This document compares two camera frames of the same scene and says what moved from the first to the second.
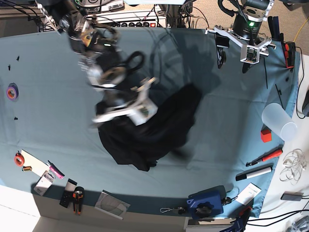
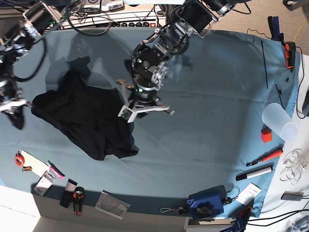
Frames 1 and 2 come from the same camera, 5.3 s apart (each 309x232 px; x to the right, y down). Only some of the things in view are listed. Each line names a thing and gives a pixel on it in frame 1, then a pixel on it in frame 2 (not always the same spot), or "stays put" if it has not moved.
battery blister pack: (44, 183) stays put
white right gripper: (251, 51) -> (128, 112)
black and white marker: (253, 172) stays put
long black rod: (265, 74) stays put
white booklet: (248, 194) stays put
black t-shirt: (130, 143) -> (90, 114)
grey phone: (292, 195) stays put
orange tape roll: (19, 159) stays put
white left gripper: (143, 109) -> (16, 113)
